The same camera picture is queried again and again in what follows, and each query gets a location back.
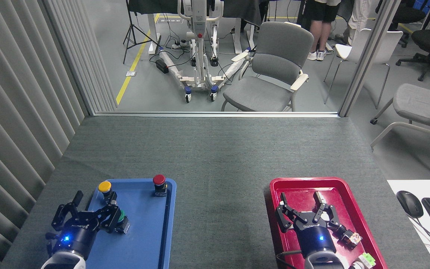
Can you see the black power adapter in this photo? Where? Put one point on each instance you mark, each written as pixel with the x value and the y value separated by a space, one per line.
pixel 161 66

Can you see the blue plastic tray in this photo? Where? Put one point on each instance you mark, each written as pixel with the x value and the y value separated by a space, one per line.
pixel 144 231

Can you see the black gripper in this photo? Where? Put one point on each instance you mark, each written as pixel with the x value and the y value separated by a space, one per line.
pixel 80 233
pixel 314 233

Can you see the silver table rail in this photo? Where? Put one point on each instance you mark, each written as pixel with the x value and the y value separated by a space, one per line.
pixel 215 114

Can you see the black switch with orange block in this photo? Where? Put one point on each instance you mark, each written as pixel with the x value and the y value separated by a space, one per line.
pixel 351 238

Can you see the yellow push button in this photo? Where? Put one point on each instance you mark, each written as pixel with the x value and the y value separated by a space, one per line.
pixel 105 186

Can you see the silver post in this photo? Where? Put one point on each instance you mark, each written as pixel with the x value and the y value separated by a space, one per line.
pixel 368 59

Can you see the person in dark shorts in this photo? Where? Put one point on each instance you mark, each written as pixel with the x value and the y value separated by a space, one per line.
pixel 323 15

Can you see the person in pale trousers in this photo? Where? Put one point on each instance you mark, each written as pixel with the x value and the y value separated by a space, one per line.
pixel 358 18

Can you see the red plastic tray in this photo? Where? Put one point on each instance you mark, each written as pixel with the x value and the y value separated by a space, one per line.
pixel 349 209

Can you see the green push button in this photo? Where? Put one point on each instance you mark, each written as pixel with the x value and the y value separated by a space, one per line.
pixel 124 224

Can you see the black computer mouse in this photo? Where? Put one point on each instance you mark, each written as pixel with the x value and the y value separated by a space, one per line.
pixel 410 203

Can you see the green and white switch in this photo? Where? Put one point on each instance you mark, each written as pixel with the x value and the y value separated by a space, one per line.
pixel 366 259

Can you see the white plastic chair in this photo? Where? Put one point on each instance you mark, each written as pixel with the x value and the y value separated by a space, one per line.
pixel 385 45

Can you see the white power strip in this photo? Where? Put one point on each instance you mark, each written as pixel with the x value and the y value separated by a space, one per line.
pixel 178 45

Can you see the grey padded armchair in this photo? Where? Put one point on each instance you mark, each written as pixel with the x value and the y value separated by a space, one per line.
pixel 274 63

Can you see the red push button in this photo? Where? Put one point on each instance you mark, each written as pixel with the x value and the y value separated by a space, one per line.
pixel 159 180

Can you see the white stand on wheels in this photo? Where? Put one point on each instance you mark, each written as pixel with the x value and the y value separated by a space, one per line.
pixel 200 45

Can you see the grey armchair on castors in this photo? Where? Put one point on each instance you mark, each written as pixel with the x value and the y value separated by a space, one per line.
pixel 420 101

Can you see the black tripod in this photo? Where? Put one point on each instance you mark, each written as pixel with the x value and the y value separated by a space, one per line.
pixel 134 33

